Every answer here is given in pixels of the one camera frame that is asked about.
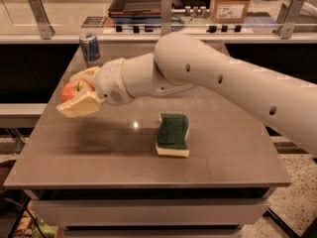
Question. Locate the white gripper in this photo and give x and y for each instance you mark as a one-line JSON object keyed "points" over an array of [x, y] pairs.
{"points": [[109, 80]]}

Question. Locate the red apple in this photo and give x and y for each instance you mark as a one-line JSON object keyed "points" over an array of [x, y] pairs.
{"points": [[71, 89]]}

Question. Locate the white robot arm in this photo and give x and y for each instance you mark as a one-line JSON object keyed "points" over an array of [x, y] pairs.
{"points": [[179, 63]]}

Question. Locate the blue silver drink can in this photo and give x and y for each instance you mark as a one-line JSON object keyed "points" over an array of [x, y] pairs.
{"points": [[90, 49]]}

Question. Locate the open dark orange case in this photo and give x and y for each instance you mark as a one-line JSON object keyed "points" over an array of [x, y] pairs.
{"points": [[134, 7]]}

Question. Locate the green yellow sponge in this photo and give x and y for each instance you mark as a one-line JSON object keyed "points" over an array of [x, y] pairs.
{"points": [[172, 134]]}

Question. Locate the glass barrier panel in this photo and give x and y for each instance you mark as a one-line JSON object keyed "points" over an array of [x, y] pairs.
{"points": [[76, 16]]}

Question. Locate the grey table drawer cabinet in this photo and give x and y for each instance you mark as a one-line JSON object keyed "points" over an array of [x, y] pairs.
{"points": [[151, 218]]}

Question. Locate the cardboard box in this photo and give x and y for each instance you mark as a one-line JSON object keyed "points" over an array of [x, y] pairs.
{"points": [[229, 11]]}

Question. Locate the left metal glass bracket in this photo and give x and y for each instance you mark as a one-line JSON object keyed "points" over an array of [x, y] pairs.
{"points": [[45, 27]]}

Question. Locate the metal glass bracket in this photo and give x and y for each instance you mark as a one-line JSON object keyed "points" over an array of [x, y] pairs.
{"points": [[165, 16], [45, 27], [287, 18]]}

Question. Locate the middle metal glass bracket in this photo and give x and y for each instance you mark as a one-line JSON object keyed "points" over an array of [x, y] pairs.
{"points": [[165, 16]]}

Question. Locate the right metal glass bracket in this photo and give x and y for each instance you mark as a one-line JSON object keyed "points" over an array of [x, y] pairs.
{"points": [[287, 18]]}

